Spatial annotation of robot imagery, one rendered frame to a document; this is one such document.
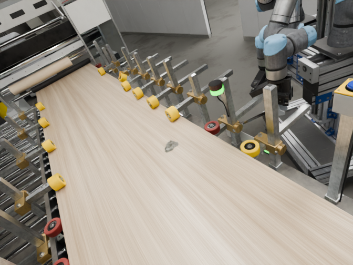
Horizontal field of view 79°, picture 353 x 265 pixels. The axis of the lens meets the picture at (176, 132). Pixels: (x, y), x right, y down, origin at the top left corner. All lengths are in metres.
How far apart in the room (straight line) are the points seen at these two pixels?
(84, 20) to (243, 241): 3.05
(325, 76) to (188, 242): 1.03
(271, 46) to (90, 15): 2.75
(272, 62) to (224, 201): 0.53
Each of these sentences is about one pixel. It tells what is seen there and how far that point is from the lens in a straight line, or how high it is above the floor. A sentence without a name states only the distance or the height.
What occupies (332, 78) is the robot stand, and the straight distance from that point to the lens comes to 1.38.
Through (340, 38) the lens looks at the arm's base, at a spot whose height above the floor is 1.08.
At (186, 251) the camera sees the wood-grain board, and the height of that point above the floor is 0.90.
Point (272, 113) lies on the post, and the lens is 0.91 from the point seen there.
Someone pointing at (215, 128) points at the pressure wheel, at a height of 0.91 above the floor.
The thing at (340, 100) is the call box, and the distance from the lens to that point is 0.71.
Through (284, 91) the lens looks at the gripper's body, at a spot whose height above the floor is 1.08.
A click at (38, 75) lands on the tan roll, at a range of 3.32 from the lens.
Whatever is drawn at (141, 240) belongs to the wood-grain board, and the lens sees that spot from 0.88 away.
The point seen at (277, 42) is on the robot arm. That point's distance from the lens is 0.86.
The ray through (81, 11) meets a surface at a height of 1.48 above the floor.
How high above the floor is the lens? 1.61
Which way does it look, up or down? 37 degrees down
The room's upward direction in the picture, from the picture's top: 24 degrees counter-clockwise
